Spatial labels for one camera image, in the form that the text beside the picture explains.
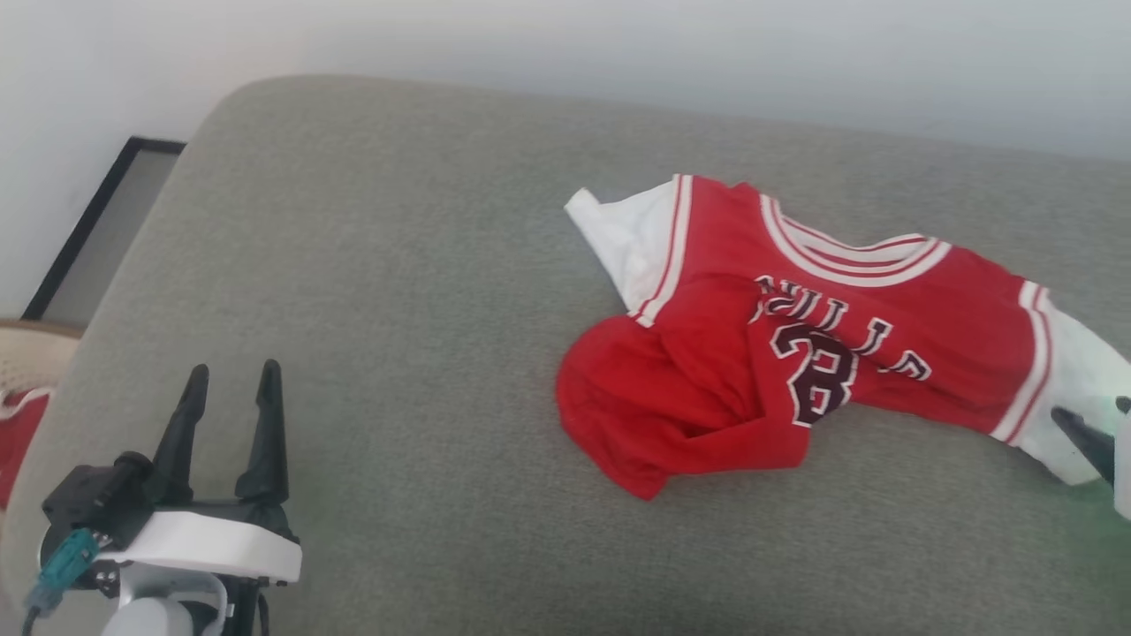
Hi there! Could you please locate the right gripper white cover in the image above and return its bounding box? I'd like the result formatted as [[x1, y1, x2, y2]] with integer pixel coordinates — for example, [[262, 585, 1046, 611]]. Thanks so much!
[[1050, 397, 1131, 520]]

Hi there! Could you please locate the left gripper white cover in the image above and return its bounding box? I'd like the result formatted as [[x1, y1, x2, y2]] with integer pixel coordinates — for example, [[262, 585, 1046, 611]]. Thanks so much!
[[93, 359, 303, 636]]

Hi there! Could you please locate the red white basketball jersey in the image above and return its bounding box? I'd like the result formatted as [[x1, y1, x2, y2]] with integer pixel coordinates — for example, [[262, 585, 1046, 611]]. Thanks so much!
[[555, 174, 1131, 502]]

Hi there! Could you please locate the beige laundry basket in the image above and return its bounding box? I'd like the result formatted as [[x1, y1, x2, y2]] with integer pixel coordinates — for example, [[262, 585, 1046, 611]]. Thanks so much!
[[0, 320, 85, 531]]

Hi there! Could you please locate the black framed panel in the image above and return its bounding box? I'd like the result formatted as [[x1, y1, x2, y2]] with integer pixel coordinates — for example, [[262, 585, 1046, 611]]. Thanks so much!
[[22, 136, 186, 321]]

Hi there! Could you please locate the black cable with teal plug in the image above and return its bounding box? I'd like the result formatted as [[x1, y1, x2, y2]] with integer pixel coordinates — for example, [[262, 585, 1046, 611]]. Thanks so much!
[[19, 528, 100, 636]]

